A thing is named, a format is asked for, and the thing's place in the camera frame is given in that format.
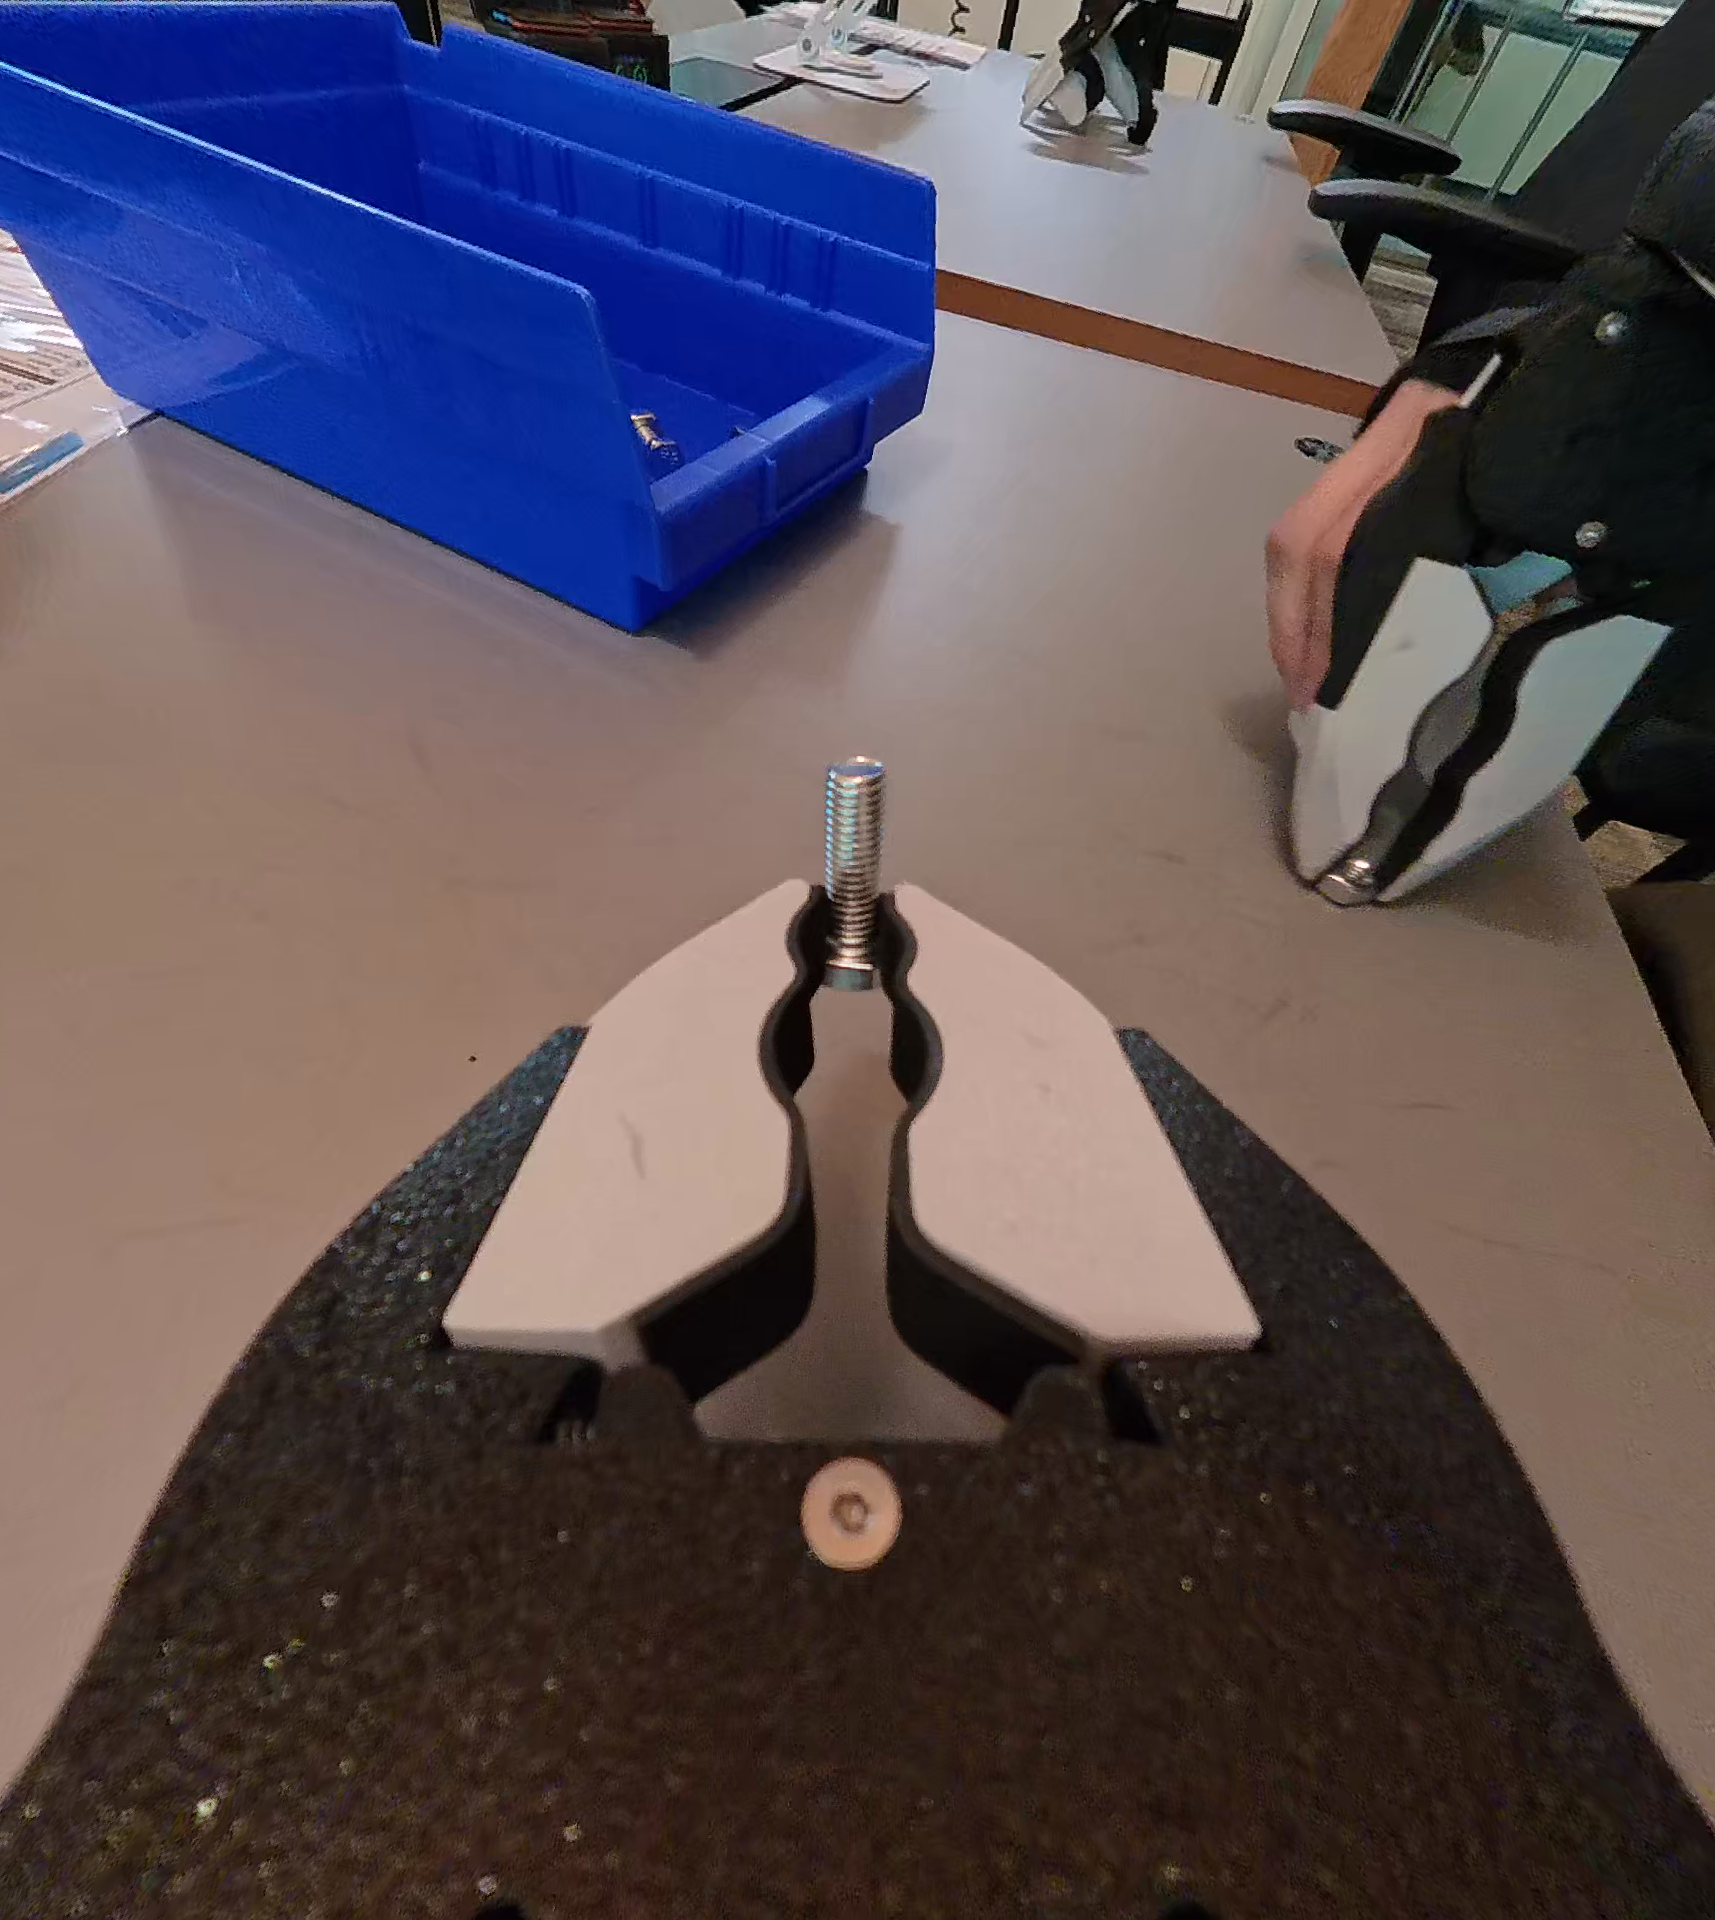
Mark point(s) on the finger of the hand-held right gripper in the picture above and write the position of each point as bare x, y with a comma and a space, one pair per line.
1377, 675
1563, 720

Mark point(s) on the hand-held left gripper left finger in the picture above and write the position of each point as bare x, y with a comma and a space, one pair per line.
649, 1185

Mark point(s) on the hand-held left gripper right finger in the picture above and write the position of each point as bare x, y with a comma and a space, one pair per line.
1069, 1185

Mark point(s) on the steel hex nut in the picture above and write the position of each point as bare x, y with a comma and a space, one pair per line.
1351, 884

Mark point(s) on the steel hex bolt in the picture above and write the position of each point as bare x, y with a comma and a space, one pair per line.
655, 439
853, 841

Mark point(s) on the blue plastic bin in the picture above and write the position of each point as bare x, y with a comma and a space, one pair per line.
347, 345

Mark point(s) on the grey desk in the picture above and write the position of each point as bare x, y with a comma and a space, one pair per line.
1099, 225
347, 900

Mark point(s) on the person's right hand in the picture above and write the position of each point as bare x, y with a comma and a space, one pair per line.
1317, 554

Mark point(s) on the black office chair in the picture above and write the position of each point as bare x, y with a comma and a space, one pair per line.
1383, 151

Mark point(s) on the black and white gripper device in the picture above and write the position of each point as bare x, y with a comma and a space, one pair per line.
1083, 91

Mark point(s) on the white stand base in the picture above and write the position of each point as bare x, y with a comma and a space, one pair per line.
859, 83

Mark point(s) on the wooden post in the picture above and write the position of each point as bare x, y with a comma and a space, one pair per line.
1377, 45

